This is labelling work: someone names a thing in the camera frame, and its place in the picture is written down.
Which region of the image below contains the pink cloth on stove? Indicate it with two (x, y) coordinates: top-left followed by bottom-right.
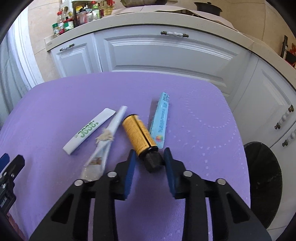
(111, 5), (236, 30)

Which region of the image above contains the black lined trash bin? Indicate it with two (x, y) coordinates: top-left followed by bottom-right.
(244, 142), (282, 228)

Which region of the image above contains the light grey curtain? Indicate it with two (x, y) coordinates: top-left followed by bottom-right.
(0, 27), (31, 126)

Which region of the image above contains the corner cabinet left handle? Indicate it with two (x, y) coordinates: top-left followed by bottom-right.
(274, 105), (295, 130)

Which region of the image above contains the purple tablecloth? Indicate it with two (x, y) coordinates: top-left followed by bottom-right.
(1, 72), (250, 237)

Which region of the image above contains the corner cabinet right handle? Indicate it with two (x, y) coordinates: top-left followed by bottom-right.
(282, 130), (296, 147)

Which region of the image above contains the cooking oil bottle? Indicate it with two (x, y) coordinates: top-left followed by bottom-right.
(102, 0), (115, 16)

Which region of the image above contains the yellow label dark bottle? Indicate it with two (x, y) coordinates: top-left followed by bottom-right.
(122, 114), (163, 173)

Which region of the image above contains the light blue sachet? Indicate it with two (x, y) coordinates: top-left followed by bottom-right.
(149, 92), (170, 149)

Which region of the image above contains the black lidded pot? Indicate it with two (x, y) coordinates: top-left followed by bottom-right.
(194, 2), (222, 16)

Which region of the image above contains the white green lettered tube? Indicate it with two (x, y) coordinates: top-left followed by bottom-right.
(63, 108), (116, 155)

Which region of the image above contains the drawer handle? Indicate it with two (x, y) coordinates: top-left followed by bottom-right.
(161, 31), (189, 38)

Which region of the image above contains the dark olive oil bottle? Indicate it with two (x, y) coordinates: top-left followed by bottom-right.
(280, 35), (288, 59)

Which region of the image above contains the silver white torn wrapper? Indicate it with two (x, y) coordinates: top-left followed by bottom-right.
(80, 105), (127, 182)

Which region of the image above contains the corner cabinet handle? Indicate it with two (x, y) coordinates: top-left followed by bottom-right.
(282, 130), (296, 147)
(274, 105), (295, 130)

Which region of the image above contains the white spice rack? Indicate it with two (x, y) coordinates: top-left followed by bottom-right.
(60, 0), (98, 27)

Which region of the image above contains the red black container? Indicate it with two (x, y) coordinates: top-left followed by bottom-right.
(285, 43), (296, 68)

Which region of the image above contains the small cabinet handle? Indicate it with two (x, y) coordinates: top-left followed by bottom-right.
(59, 44), (75, 52)

